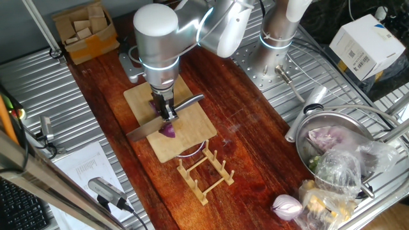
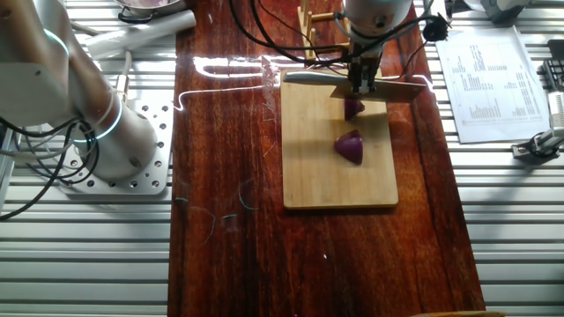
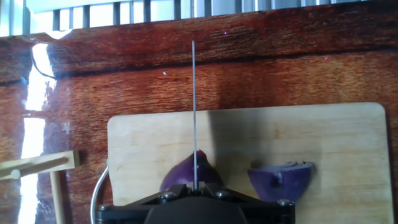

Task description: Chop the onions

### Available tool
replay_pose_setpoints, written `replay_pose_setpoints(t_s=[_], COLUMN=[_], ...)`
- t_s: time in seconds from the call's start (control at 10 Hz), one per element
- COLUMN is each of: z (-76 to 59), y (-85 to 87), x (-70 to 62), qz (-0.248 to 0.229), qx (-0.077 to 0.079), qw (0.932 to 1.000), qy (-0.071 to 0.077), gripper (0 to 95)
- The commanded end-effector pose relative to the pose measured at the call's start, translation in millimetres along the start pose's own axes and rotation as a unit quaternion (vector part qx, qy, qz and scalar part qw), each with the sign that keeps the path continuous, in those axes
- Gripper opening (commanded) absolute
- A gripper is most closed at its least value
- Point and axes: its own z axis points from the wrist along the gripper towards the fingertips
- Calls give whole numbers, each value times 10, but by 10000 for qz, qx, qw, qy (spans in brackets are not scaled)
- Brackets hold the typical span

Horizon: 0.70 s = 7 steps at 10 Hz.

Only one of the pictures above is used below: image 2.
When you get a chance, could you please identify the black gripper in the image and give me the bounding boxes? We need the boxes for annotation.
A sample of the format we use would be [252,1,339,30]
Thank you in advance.
[346,42,382,95]

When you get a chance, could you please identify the steel cleaver knife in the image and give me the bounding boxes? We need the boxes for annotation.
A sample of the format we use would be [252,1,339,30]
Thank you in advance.
[281,70,427,104]

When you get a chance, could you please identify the purple onion wedge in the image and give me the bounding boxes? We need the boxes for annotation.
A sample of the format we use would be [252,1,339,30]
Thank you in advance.
[333,129,365,166]
[343,99,367,122]

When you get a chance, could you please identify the wooden peg rack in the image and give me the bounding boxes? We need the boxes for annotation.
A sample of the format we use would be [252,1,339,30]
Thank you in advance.
[297,0,353,62]

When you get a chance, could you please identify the bamboo cutting board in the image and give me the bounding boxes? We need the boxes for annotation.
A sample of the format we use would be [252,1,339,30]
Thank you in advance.
[279,69,399,210]

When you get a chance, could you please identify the printed paper sheet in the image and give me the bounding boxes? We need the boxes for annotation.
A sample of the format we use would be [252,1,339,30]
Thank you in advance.
[434,25,552,144]

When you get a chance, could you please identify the metal clamp right edge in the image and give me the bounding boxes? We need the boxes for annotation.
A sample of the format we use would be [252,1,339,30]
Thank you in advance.
[510,90,564,160]

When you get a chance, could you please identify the steel bowl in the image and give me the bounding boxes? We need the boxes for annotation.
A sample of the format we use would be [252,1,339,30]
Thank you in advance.
[112,0,189,19]

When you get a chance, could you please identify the white plastic tube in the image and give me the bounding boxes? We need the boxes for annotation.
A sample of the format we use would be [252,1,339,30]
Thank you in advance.
[84,9,197,62]

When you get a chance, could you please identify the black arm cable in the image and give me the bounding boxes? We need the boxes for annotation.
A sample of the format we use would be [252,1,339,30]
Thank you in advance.
[227,0,437,71]

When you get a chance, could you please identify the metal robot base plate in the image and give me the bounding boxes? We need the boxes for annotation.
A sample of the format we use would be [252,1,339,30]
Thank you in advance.
[56,99,174,195]

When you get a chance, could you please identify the grey hose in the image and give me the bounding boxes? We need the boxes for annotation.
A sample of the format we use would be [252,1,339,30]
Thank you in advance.
[119,49,134,77]

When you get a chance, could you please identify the metal cable connector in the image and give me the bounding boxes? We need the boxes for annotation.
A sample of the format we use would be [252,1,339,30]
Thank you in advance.
[115,73,131,104]

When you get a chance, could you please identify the black cable bundle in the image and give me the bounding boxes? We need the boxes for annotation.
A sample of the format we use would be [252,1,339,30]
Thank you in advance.
[0,116,100,222]

